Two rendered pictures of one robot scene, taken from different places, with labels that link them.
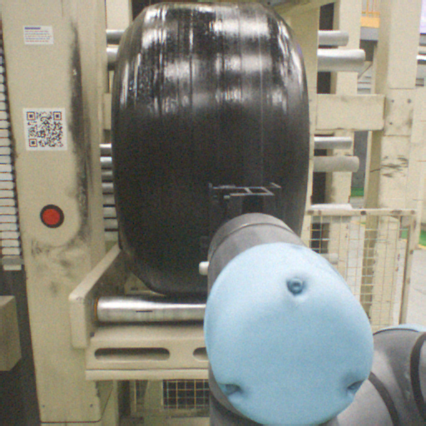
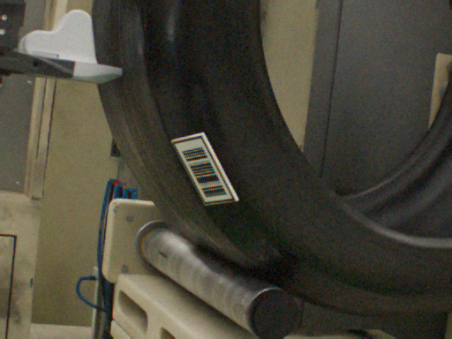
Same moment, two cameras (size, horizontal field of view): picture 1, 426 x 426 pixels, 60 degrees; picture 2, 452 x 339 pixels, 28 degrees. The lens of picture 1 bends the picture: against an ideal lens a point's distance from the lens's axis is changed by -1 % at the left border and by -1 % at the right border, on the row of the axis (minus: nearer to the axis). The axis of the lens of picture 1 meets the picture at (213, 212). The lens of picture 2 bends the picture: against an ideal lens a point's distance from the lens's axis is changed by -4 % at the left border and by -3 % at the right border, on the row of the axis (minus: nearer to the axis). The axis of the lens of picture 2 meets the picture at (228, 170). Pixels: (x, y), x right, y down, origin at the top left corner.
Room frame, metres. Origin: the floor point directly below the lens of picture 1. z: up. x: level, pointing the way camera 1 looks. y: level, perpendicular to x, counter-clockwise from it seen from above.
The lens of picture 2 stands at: (0.34, -0.81, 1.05)
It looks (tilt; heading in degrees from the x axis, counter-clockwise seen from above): 3 degrees down; 70
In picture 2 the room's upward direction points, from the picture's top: 7 degrees clockwise
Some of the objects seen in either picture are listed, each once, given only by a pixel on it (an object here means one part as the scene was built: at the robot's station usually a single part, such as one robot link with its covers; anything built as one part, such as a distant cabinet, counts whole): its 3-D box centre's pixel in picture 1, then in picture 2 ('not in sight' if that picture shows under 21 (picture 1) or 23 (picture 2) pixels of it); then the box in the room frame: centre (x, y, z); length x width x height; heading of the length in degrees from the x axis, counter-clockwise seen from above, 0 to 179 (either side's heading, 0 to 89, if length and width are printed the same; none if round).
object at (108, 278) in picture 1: (109, 281); (264, 252); (0.77, 0.23, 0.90); 0.40 x 0.03 x 0.10; 1
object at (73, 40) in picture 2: not in sight; (77, 44); (0.46, -0.04, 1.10); 0.09 x 0.03 x 0.06; 1
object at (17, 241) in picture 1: (9, 146); not in sight; (0.72, 0.39, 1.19); 0.05 x 0.04 x 0.48; 1
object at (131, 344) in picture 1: (188, 341); (197, 335); (0.63, 0.05, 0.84); 0.36 x 0.09 x 0.06; 91
